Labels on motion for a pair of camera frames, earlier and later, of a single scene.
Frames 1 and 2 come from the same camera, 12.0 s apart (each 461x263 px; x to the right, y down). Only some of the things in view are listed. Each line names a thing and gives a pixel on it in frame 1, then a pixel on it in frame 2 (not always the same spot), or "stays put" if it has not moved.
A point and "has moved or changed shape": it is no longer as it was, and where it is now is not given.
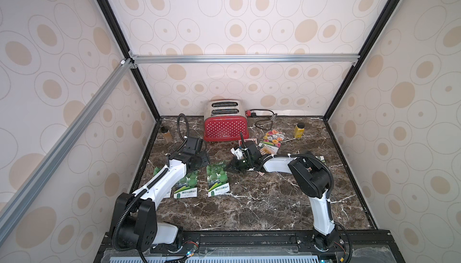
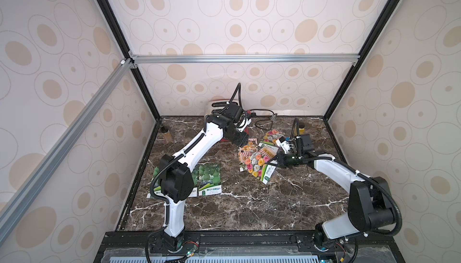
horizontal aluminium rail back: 243,59 stays put
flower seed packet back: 274,137 stays put
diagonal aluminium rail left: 17,202 stays put
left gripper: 205,160 to 242,140
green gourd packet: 218,180 has moved or changed shape
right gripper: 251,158 to 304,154
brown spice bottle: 167,134 stays put
